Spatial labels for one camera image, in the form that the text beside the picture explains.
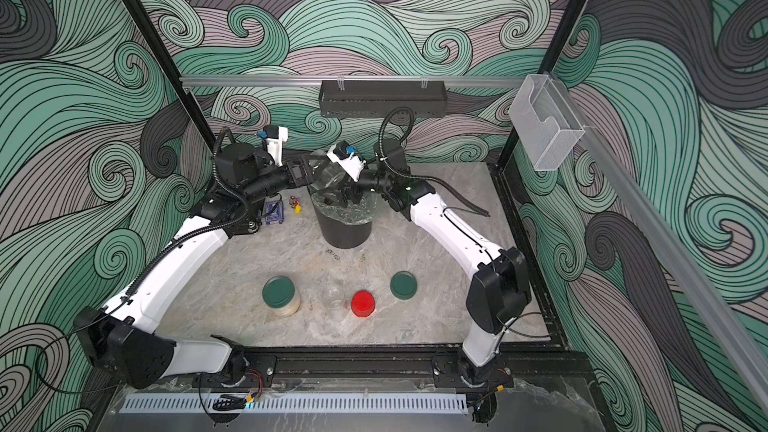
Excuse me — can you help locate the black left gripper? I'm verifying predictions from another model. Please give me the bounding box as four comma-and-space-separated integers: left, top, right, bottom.
239, 157, 325, 208

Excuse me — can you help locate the green jar lid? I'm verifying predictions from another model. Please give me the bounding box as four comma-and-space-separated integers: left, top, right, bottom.
390, 271, 418, 300

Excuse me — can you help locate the green-lidded oatmeal jar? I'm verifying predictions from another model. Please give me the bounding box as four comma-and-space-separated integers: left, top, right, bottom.
308, 150, 349, 192
262, 275, 301, 317

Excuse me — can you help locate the red jar lid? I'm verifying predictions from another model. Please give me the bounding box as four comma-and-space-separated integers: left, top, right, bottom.
350, 290, 376, 318

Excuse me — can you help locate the clear oatmeal jar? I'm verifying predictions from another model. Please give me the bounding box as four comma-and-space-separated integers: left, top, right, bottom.
321, 284, 348, 321

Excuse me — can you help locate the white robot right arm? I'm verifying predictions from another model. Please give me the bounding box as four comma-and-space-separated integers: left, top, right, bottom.
353, 170, 532, 370

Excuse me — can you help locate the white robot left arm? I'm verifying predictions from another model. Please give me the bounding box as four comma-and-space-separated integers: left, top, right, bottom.
74, 156, 313, 389

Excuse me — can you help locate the red yellow toy car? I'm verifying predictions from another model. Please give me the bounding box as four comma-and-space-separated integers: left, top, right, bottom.
289, 196, 302, 214

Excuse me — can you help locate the clear plastic bin liner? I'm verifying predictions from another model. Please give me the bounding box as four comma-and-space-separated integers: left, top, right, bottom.
309, 184, 377, 225

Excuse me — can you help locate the blue card box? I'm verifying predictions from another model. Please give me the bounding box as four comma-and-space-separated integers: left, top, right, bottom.
263, 199, 284, 225

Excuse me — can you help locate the black trash bin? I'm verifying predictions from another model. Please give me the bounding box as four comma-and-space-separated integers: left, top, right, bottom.
315, 210, 372, 249

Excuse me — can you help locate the black hard case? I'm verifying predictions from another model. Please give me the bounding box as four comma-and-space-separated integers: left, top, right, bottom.
224, 217, 263, 237

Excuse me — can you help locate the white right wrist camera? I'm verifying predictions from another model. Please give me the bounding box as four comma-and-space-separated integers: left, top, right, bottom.
326, 141, 366, 182

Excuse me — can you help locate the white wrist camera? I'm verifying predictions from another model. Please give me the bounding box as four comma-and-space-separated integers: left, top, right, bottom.
326, 141, 366, 182
257, 125, 288, 167

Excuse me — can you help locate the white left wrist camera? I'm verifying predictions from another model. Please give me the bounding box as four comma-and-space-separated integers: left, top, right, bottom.
257, 125, 288, 167

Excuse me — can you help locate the black wall-mounted tray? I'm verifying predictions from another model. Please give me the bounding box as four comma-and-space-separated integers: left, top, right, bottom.
318, 81, 448, 119

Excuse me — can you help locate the black corrugated right cable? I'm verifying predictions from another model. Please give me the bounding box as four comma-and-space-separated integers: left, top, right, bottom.
377, 106, 492, 218

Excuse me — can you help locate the black corrugated cable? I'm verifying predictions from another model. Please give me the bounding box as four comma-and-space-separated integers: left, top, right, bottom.
377, 106, 492, 218
122, 127, 253, 301

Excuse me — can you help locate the aluminium wall rail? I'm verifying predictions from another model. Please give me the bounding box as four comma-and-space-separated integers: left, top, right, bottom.
180, 74, 525, 89
548, 74, 768, 415

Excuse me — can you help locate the black corrugated left cable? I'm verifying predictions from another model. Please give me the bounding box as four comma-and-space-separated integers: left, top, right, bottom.
122, 127, 253, 301

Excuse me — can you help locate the clear acrylic wall holder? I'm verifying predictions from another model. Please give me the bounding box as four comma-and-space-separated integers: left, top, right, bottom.
509, 74, 584, 172

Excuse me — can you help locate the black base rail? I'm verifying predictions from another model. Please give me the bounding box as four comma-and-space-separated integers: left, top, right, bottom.
244, 344, 594, 390

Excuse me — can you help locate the white slotted cable duct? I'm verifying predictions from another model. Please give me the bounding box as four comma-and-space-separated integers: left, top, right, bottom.
119, 392, 469, 415

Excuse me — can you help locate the aluminium right wall rail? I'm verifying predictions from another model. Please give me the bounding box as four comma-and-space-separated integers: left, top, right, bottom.
548, 74, 768, 415

